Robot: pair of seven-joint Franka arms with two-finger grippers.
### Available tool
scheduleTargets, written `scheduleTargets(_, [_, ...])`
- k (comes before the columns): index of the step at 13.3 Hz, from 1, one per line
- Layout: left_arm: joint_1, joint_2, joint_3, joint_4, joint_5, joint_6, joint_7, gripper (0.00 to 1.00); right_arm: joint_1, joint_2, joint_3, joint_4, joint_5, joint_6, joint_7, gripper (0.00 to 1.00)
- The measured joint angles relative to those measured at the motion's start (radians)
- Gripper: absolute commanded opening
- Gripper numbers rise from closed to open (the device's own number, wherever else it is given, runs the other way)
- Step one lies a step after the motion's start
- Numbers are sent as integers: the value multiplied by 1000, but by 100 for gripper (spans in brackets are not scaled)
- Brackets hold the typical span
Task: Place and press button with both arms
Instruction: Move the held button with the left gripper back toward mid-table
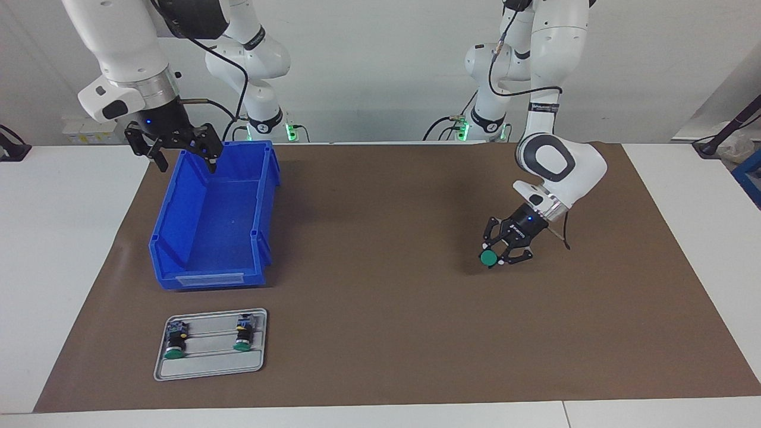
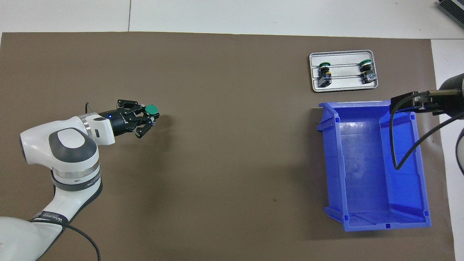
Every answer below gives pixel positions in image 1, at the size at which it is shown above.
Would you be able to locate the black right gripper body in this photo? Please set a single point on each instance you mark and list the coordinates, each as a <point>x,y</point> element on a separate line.
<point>167,123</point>

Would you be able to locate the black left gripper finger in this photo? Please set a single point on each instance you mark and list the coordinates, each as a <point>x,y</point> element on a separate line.
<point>496,229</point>
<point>518,251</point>

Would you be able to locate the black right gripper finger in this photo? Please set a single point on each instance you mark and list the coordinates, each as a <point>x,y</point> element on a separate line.
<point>148,147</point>
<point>208,145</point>

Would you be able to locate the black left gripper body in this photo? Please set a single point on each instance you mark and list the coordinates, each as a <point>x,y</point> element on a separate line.
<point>526,223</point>

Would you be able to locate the green push button switch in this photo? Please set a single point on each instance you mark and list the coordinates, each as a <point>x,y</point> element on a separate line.
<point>489,258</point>
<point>175,343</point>
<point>244,336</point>

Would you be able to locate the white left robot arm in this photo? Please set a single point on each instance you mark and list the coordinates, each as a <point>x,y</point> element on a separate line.
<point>565,166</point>

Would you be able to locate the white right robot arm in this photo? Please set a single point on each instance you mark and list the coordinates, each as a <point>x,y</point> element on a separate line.
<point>125,41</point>

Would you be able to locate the white cardboard boxes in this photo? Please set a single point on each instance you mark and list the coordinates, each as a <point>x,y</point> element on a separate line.
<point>77,134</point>

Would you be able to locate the blue plastic storage bin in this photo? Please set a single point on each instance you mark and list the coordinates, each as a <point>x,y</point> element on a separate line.
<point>220,226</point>

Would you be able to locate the green lit base connector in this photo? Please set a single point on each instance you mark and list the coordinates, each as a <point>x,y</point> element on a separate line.
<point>291,131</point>
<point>462,128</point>

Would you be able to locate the brown table mat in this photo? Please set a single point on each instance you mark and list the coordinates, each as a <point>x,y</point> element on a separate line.
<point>386,309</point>

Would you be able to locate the grey metal tray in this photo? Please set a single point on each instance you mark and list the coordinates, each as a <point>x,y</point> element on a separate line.
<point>211,365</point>

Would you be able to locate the clear plastic bag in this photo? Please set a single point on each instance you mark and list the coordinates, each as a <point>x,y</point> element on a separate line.
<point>737,148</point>

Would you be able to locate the blue crate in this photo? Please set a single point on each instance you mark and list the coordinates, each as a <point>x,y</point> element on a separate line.
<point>750,178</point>

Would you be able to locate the black stand pole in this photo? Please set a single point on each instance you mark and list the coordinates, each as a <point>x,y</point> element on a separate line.
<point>734,122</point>

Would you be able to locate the black clamp mount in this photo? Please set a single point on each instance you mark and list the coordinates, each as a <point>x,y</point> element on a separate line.
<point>12,148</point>

